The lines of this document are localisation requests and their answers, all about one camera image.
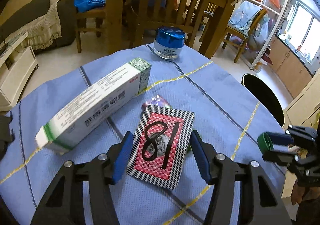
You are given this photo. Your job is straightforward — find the small purple wrapper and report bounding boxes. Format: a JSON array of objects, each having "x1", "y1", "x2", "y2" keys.
[{"x1": 142, "y1": 94, "x2": 173, "y2": 110}]

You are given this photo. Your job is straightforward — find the red checkered foil sachet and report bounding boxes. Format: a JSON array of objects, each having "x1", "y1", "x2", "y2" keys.
[{"x1": 126, "y1": 104, "x2": 195, "y2": 189}]

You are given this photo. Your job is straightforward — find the black folding phone stand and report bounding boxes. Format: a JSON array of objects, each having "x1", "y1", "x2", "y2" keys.
[{"x1": 0, "y1": 114, "x2": 14, "y2": 159}]

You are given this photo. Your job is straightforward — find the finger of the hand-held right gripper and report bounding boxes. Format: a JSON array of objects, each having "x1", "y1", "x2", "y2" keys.
[
  {"x1": 264, "y1": 132, "x2": 295, "y2": 145},
  {"x1": 262, "y1": 149, "x2": 303, "y2": 168}
]

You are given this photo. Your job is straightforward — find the light blue chair cushion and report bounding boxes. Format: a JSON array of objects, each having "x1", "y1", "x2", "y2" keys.
[{"x1": 229, "y1": 0, "x2": 261, "y2": 38}]

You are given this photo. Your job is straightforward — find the white TV cabinet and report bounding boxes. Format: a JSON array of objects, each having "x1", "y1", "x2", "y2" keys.
[{"x1": 0, "y1": 32, "x2": 39, "y2": 111}]

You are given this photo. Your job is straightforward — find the black round bin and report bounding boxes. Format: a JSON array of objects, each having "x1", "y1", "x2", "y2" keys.
[{"x1": 243, "y1": 73, "x2": 286, "y2": 129}]

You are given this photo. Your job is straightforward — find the wooden kitchen cabinets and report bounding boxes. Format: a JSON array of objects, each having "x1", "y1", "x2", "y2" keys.
[{"x1": 266, "y1": 36, "x2": 314, "y2": 99}]

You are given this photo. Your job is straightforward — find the blue checked tablecloth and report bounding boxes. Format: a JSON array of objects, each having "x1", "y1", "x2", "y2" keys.
[{"x1": 0, "y1": 43, "x2": 288, "y2": 225}]

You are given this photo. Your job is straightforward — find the long white green carton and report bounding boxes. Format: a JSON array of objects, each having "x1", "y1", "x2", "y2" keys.
[{"x1": 35, "y1": 57, "x2": 152, "y2": 157}]

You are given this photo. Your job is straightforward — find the white bucket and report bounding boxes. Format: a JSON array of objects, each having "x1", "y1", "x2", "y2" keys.
[{"x1": 254, "y1": 58, "x2": 268, "y2": 73}]

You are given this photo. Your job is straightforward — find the wooden chair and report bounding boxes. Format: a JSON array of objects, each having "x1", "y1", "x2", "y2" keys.
[
  {"x1": 129, "y1": 0, "x2": 229, "y2": 59},
  {"x1": 222, "y1": 0, "x2": 268, "y2": 63},
  {"x1": 67, "y1": 0, "x2": 108, "y2": 53}
]

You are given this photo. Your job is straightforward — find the white framed glass partition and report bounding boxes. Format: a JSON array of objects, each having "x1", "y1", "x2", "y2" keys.
[{"x1": 241, "y1": 0, "x2": 297, "y2": 70}]

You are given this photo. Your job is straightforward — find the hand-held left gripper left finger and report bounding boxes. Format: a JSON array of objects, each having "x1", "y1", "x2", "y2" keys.
[{"x1": 30, "y1": 131, "x2": 134, "y2": 225}]

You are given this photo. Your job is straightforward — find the wooden dining table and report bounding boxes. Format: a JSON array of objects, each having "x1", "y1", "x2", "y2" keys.
[{"x1": 105, "y1": 0, "x2": 242, "y2": 55}]

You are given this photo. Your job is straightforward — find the cream cabinet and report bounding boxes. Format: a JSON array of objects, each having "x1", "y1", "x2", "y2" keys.
[{"x1": 284, "y1": 72, "x2": 320, "y2": 128}]

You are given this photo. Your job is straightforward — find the dark grey sofa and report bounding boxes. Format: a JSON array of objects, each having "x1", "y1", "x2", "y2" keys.
[{"x1": 0, "y1": 0, "x2": 77, "y2": 49}]

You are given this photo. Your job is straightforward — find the cream lace sofa cover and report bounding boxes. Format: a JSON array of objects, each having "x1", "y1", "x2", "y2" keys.
[{"x1": 0, "y1": 2, "x2": 63, "y2": 51}]

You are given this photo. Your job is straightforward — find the person's right hand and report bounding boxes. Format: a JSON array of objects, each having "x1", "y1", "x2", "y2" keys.
[{"x1": 291, "y1": 177, "x2": 320, "y2": 207}]

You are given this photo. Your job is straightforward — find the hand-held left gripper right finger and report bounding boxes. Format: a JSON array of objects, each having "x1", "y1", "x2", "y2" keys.
[{"x1": 189, "y1": 129, "x2": 293, "y2": 225}]

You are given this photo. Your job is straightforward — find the glass jar with blue lid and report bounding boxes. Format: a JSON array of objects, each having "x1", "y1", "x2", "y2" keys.
[{"x1": 153, "y1": 27, "x2": 186, "y2": 61}]

